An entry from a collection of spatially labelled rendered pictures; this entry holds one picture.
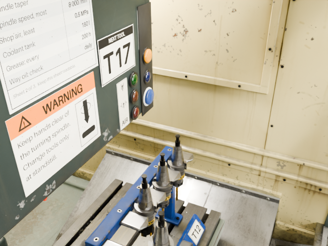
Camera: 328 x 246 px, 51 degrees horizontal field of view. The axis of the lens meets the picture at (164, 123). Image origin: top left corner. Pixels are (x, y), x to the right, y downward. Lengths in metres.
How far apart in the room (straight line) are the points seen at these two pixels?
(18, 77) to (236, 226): 1.29
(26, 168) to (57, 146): 0.05
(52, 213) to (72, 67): 1.56
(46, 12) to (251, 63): 1.00
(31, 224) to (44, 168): 1.50
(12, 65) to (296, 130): 1.17
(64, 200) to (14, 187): 1.60
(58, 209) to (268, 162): 1.12
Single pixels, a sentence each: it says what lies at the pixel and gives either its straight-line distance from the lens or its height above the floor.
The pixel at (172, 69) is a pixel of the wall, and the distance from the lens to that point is 1.44.
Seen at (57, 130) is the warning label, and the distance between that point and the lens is 0.46.
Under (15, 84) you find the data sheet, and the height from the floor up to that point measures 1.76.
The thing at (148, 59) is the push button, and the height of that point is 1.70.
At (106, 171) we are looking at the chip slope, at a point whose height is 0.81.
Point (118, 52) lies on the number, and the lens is 0.55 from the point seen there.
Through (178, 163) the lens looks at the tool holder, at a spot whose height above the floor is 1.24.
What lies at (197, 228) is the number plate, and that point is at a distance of 1.33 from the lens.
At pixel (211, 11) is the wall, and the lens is 1.32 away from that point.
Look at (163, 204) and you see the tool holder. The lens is 1.10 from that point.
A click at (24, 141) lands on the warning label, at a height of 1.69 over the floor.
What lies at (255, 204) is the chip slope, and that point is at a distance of 1.61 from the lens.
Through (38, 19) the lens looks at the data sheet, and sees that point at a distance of 0.41.
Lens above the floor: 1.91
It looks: 30 degrees down
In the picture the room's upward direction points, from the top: straight up
